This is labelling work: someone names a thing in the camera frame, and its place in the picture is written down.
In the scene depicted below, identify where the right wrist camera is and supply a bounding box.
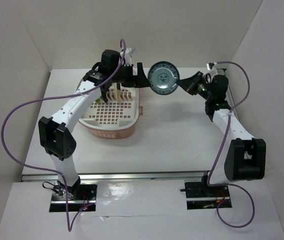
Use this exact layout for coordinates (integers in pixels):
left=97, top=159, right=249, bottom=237
left=206, top=62, right=218, bottom=76

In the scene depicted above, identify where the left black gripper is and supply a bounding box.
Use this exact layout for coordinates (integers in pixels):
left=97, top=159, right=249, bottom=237
left=110, top=62, right=150, bottom=88

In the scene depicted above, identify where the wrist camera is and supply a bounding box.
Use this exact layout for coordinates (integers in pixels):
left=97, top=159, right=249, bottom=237
left=120, top=47, right=136, bottom=66
left=206, top=62, right=218, bottom=76

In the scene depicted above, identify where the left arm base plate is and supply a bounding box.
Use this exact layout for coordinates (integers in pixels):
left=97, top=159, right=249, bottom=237
left=49, top=183, right=98, bottom=213

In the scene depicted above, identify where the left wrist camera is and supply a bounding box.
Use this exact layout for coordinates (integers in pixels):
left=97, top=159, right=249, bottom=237
left=120, top=47, right=136, bottom=66

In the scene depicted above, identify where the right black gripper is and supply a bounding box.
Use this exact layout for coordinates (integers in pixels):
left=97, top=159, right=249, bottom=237
left=176, top=71, right=214, bottom=101

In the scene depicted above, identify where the white pink dish rack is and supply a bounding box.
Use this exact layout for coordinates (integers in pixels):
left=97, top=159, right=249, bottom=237
left=78, top=83, right=143, bottom=140

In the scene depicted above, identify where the beige plate with black mark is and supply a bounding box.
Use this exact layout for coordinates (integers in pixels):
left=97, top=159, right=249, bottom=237
left=114, top=82, right=122, bottom=103

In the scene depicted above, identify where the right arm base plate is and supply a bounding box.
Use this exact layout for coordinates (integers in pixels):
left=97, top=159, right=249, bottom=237
left=180, top=181, right=232, bottom=210

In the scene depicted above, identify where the blue patterned plate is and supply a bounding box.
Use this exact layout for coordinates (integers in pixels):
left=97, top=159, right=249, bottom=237
left=147, top=61, right=180, bottom=96

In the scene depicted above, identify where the aluminium rail frame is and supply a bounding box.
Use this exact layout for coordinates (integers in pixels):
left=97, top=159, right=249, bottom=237
left=20, top=67, right=259, bottom=183

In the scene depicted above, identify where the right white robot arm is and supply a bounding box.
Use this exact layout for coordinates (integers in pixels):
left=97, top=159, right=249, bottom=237
left=177, top=72, right=267, bottom=196

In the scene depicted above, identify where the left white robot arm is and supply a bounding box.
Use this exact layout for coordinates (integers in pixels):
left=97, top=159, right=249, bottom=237
left=38, top=47, right=149, bottom=200

